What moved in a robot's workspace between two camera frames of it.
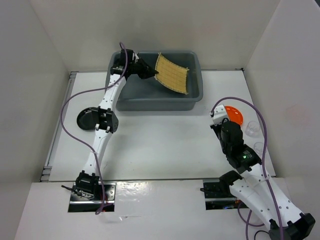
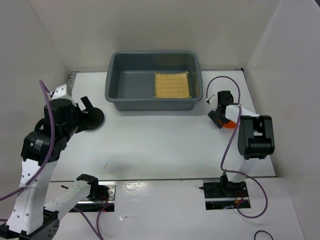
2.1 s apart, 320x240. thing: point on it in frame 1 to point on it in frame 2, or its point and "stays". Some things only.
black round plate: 88,118 stays
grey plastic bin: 139,94 stays
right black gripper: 215,128 to 213,115
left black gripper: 147,71 to 84,115
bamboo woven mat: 171,75 to 174,85
